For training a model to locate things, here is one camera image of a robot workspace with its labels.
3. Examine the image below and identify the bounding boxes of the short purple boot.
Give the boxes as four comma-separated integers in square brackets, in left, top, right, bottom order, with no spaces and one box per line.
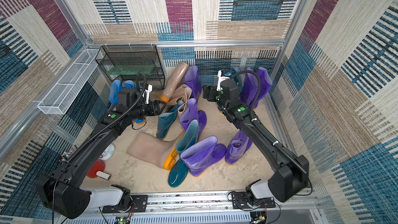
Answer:
[186,136,227,177]
[225,131,252,165]

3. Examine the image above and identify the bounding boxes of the blue rain boot upright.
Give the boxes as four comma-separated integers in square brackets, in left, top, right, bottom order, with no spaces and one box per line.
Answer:
[108,79,123,104]

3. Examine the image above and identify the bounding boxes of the beige boot middle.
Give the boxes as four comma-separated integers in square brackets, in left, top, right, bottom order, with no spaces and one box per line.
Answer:
[166,84,192,118]

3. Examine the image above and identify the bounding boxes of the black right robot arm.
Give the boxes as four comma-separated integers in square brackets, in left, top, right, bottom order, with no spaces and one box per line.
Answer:
[203,79,309,202]

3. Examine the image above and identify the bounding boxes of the green tray on shelf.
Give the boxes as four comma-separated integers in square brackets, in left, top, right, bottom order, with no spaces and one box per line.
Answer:
[107,65,155,75]

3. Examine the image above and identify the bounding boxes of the purple boot middle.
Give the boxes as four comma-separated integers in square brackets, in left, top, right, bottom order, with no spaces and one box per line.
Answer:
[179,98,207,138]

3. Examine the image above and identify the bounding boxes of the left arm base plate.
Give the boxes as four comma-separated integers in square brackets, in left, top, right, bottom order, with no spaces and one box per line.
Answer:
[102,195,148,214]

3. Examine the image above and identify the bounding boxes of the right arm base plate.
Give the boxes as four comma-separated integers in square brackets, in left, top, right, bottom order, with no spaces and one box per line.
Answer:
[227,191,276,211]

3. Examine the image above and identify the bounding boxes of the black wire mesh shelf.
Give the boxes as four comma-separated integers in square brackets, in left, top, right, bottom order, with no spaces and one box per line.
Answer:
[95,44,165,91]

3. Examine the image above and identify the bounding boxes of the short purple boot front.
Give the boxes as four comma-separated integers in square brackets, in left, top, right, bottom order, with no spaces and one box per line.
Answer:
[186,136,227,177]

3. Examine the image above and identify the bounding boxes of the aluminium front rail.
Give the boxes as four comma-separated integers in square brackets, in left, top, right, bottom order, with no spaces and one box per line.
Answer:
[55,190,326,224]

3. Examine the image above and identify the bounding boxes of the tall purple boot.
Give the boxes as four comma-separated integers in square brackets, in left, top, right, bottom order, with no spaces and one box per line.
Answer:
[239,73,259,108]
[253,67,273,108]

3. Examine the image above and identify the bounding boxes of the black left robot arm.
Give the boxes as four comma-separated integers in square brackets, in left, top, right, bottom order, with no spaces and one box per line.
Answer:
[35,89,164,219]

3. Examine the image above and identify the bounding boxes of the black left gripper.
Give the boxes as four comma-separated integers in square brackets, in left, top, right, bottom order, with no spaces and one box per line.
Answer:
[130,100,168,122]

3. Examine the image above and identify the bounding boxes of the white wire mesh basket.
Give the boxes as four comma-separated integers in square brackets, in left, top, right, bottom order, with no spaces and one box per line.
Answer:
[38,49,98,115]

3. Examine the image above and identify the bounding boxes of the purple boot at back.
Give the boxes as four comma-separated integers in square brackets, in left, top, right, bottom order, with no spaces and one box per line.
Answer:
[184,65,202,100]

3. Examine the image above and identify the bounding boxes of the beige boot leaning at back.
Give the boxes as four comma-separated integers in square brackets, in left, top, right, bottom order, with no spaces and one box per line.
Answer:
[157,62,189,103]

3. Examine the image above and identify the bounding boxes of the teal boot front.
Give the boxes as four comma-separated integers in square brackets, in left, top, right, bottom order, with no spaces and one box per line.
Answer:
[168,120,199,188]

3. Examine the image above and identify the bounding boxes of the beige boot lying front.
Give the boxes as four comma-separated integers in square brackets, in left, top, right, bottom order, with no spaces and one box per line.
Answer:
[126,131,185,171]

